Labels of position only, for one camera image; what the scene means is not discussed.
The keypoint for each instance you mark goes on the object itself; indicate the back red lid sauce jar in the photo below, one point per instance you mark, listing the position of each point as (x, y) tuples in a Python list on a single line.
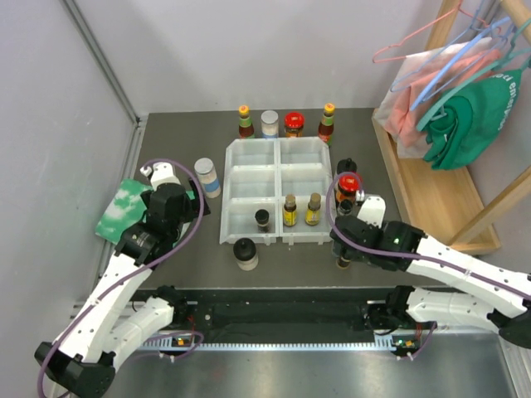
[(294, 124)]

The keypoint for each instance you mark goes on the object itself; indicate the silver lid salt jar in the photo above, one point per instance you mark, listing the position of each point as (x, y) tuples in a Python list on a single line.
[(269, 124), (207, 176)]

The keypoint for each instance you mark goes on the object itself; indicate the black lid shaker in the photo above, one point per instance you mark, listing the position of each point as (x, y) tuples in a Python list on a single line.
[(345, 165), (245, 253)]

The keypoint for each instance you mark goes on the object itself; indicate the white organizer tray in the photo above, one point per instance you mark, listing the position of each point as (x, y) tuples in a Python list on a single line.
[(248, 185), (303, 167)]

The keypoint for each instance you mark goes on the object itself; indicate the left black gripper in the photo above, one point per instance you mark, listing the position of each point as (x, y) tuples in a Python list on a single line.
[(197, 202)]

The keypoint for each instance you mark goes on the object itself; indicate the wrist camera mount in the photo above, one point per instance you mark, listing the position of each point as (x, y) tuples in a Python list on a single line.
[(160, 173), (372, 208)]

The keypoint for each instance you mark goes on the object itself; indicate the black cap pepper bottle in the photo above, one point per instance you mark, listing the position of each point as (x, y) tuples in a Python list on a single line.
[(262, 217), (344, 261)]

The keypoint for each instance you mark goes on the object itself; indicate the green white cloth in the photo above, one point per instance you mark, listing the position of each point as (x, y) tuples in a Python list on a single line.
[(125, 209)]

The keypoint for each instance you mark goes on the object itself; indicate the blue hanger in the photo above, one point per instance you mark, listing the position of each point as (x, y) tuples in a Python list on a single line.
[(435, 83)]

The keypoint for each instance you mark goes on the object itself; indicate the left orange cap sauce bottle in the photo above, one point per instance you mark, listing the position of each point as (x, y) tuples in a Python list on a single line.
[(245, 128)]

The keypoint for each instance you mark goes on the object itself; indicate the orange cap sauce bottle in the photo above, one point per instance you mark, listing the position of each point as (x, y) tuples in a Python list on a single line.
[(326, 124), (245, 128)]

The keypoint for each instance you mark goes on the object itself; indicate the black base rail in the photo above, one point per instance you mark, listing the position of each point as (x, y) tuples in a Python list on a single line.
[(291, 315)]

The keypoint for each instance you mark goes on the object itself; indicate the left silver lid salt jar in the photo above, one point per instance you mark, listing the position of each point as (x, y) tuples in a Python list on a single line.
[(207, 176)]

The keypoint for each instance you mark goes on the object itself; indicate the back silver lid salt jar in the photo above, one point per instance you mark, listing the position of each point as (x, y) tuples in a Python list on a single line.
[(269, 124)]

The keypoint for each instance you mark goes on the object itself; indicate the left white organizer tray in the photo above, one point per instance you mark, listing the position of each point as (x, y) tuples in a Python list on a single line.
[(248, 185)]

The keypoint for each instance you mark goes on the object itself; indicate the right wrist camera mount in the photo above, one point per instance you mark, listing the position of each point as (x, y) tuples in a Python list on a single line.
[(372, 208)]

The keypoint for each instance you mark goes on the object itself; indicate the black lid shaker right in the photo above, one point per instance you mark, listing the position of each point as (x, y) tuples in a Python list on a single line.
[(345, 165)]

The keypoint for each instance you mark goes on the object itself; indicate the red lid sauce jar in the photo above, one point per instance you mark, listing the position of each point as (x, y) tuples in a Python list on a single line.
[(294, 124), (347, 188)]

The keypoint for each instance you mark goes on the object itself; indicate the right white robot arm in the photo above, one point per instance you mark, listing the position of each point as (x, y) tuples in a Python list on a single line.
[(482, 296)]

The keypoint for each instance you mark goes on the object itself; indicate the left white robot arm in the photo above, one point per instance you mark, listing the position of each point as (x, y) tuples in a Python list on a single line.
[(86, 356)]

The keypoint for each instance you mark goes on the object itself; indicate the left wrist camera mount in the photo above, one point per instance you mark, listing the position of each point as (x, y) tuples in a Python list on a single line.
[(160, 173)]

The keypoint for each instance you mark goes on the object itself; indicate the black lid shaker front left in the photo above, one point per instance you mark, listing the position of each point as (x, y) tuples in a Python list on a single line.
[(245, 253)]

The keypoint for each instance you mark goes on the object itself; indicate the pink white garment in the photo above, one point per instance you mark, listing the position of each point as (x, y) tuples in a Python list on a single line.
[(401, 123)]

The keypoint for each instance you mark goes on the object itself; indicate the wooden clothes rack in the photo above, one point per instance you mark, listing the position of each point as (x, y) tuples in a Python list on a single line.
[(447, 204)]

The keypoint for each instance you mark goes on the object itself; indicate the pink hanger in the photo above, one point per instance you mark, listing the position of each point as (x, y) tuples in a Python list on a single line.
[(439, 30)]

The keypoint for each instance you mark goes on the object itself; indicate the right orange cap sauce bottle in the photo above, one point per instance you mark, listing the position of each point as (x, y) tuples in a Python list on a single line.
[(326, 124)]

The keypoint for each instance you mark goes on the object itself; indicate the small black cap spice bottle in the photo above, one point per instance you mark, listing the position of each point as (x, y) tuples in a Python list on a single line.
[(345, 208)]

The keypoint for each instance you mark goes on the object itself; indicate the teal hanger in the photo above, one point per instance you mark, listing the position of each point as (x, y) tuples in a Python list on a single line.
[(436, 111)]

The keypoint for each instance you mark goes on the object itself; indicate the right white organizer tray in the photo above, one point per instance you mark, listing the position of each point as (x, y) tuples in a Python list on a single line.
[(303, 167)]

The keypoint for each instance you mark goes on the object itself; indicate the right red lid sauce jar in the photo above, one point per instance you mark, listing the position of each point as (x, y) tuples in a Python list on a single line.
[(347, 188)]

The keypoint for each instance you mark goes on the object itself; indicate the yellow label brown bottle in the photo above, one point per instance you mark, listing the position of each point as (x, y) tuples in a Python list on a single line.
[(289, 213), (312, 215)]

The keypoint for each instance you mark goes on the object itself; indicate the green garment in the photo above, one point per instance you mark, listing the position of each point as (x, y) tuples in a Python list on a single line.
[(474, 118)]

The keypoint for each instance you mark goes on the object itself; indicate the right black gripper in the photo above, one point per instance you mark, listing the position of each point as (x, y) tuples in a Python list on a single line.
[(354, 257)]

